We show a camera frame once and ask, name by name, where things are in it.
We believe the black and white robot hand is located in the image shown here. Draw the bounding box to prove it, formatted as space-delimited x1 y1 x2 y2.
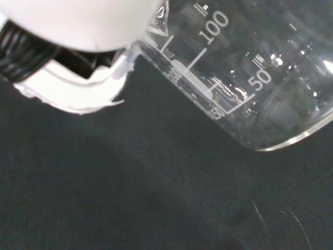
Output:
0 0 170 116

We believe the black bench cloth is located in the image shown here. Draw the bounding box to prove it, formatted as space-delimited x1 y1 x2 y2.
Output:
0 52 333 250

